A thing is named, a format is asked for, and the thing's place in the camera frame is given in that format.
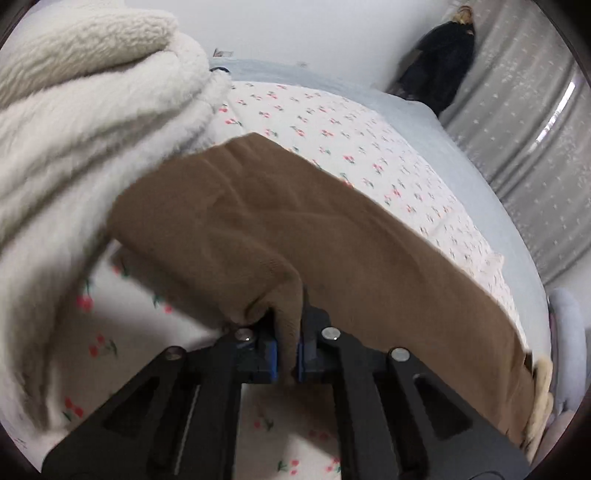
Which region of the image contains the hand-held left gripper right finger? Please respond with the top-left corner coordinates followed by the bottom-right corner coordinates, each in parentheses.
top-left (295, 307), bottom-right (532, 480)

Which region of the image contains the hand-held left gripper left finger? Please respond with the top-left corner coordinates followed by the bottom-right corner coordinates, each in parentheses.
top-left (41, 323), bottom-right (280, 480)

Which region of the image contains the brown fleece-lined garment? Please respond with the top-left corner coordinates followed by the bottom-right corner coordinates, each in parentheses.
top-left (108, 132), bottom-right (555, 450)

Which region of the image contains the cherry print sheet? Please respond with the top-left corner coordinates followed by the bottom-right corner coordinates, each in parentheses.
top-left (9, 80), bottom-right (529, 480)

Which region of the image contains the light blue folded blanket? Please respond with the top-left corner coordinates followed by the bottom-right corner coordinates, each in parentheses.
top-left (547, 288), bottom-right (583, 416)

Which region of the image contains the grey star curtain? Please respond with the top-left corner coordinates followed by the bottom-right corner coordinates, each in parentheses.
top-left (438, 0), bottom-right (587, 195)
top-left (499, 92), bottom-right (591, 287)

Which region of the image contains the white fleece blanket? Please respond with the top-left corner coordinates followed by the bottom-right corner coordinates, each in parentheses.
top-left (0, 7), bottom-right (232, 444)

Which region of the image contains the black hanging garment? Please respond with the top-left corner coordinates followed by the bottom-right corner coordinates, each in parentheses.
top-left (388, 7), bottom-right (476, 116)

